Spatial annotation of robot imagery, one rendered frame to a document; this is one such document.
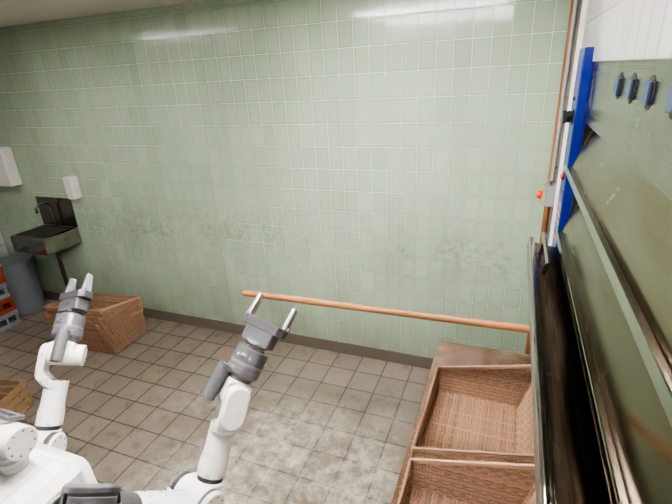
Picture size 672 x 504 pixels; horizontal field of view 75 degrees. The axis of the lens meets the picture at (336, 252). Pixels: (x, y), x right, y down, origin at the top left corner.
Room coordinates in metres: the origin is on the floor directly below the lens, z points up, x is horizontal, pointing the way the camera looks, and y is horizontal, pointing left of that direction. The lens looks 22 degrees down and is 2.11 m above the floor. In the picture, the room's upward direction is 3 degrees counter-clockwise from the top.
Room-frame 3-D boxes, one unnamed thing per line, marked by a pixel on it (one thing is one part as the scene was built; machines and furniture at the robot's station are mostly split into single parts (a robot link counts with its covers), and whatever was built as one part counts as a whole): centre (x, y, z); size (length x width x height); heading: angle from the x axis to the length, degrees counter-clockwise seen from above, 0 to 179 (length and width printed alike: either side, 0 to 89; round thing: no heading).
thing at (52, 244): (3.94, 2.72, 0.69); 0.46 x 0.36 x 0.94; 68
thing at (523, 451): (1.46, -0.58, 0.72); 0.56 x 0.49 x 0.28; 157
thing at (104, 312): (3.40, 2.11, 0.32); 0.56 x 0.49 x 0.28; 76
